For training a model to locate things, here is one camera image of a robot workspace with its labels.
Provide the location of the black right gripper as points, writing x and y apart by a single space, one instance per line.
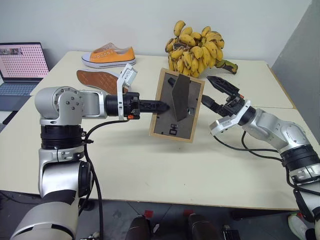
232 103

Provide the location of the open grey laptop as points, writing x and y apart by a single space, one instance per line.
22 62

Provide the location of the orange canvas sneaker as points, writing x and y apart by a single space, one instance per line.
97 78
112 57

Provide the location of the bunch of yellow bananas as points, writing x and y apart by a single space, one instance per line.
195 53

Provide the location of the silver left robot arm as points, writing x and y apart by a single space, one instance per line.
67 102

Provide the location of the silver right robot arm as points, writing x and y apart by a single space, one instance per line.
287 132

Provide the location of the wooden picture frame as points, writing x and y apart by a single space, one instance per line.
162 120

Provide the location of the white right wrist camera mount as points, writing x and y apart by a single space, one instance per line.
225 123

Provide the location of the dark rounded shape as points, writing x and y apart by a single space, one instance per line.
202 227
138 228

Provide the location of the white and green shoe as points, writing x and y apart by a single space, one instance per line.
297 225

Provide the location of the black box on floor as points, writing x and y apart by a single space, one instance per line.
231 233

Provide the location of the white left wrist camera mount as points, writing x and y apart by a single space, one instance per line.
126 76

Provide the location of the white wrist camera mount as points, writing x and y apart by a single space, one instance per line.
126 76
225 123

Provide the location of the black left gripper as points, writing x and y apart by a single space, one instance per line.
130 102

